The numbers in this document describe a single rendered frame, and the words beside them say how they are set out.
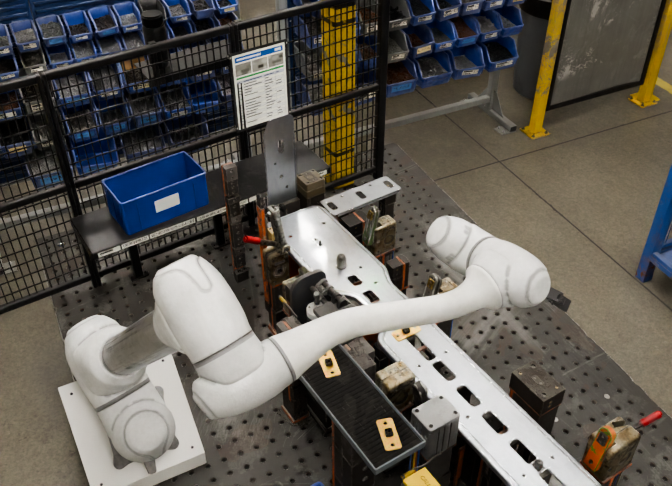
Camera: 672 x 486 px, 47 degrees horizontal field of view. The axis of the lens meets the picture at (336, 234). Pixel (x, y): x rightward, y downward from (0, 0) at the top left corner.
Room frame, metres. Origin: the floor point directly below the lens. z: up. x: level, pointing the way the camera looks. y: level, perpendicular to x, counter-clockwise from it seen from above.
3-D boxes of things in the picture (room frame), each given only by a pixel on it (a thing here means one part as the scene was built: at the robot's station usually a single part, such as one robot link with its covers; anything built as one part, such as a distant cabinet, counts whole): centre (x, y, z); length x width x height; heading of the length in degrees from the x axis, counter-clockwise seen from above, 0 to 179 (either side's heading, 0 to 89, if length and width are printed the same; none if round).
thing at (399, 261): (1.85, -0.20, 0.84); 0.11 x 0.08 x 0.29; 123
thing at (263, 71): (2.44, 0.26, 1.30); 0.23 x 0.02 x 0.31; 123
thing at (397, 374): (1.31, -0.15, 0.89); 0.13 x 0.11 x 0.38; 123
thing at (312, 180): (2.22, 0.09, 0.88); 0.08 x 0.08 x 0.36; 33
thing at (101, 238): (2.18, 0.45, 1.02); 0.90 x 0.22 x 0.03; 123
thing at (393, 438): (1.06, -0.12, 1.17); 0.08 x 0.04 x 0.01; 13
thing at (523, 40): (4.81, -1.45, 0.36); 0.50 x 0.50 x 0.73
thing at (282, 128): (2.15, 0.18, 1.17); 0.12 x 0.01 x 0.34; 123
